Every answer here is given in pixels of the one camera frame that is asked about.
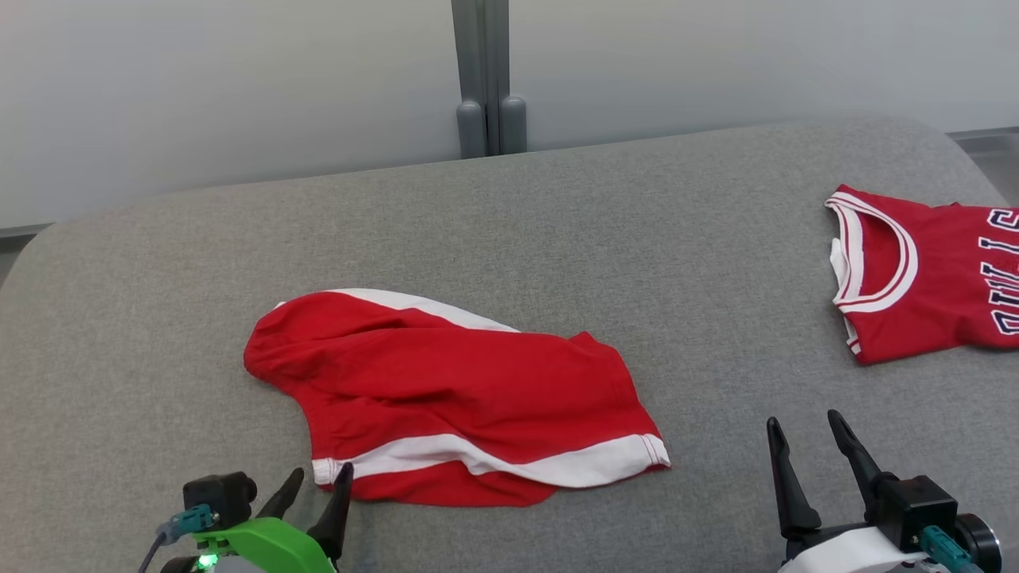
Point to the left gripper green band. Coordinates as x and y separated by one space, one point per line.
271 549

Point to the grey partition post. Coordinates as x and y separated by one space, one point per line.
486 64

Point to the grey fabric sofa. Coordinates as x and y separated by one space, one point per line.
557 223

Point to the red shorts with white trim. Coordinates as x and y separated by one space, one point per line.
446 390

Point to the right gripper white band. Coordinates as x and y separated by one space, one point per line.
860 553

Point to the red and white basketball jersey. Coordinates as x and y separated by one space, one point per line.
939 294

